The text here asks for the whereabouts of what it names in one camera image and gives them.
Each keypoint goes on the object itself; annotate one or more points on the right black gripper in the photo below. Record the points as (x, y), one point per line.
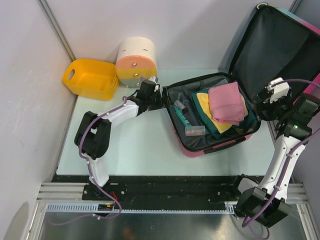
(263, 105)

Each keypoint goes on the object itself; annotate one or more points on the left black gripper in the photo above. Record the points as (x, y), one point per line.
(167, 101)

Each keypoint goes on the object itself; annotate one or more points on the teal tube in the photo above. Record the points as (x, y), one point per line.
(181, 117)

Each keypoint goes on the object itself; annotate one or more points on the pink cloth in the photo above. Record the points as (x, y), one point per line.
(226, 92)

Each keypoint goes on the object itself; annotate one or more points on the pink and teal children's suitcase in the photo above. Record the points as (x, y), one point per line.
(276, 44)

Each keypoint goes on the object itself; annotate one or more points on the round pastel drawer cabinet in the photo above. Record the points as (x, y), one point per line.
(136, 60)

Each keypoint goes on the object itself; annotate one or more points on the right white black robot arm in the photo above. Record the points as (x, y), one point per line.
(265, 202)

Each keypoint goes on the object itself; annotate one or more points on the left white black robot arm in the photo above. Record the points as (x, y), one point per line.
(93, 135)

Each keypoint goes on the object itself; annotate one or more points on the grey small bottle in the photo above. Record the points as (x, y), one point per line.
(181, 106)

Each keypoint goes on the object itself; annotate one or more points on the dark green folded cloth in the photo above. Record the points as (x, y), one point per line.
(244, 125)

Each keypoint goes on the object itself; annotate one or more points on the clear pink bottle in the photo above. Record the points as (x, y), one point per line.
(198, 130)

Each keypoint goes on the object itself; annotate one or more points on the yellow folded cloth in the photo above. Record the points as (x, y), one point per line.
(222, 115)

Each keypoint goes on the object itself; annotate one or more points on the yellow plastic basket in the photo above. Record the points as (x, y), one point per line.
(92, 79)

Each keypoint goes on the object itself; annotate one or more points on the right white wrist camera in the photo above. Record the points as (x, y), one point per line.
(276, 89)

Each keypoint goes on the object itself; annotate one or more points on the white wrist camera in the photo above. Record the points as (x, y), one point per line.
(153, 79)
(276, 89)

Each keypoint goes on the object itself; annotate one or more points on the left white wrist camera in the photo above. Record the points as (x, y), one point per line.
(153, 79)

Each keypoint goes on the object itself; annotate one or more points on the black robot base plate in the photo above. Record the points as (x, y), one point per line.
(160, 192)

